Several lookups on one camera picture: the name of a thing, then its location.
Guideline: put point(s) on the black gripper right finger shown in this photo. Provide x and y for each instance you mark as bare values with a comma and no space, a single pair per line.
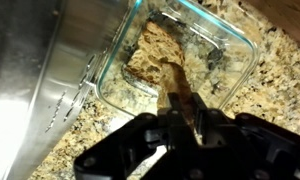
203,123

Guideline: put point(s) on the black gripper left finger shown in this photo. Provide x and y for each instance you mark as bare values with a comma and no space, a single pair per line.
176,133

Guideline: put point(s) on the brown toast slice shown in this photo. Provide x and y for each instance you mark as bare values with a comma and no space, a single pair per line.
175,83
153,46

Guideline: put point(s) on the stainless steel two-slot toaster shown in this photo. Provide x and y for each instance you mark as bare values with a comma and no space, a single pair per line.
40,66

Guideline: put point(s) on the clear glass food container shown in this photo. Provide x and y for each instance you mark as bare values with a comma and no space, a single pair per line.
223,43

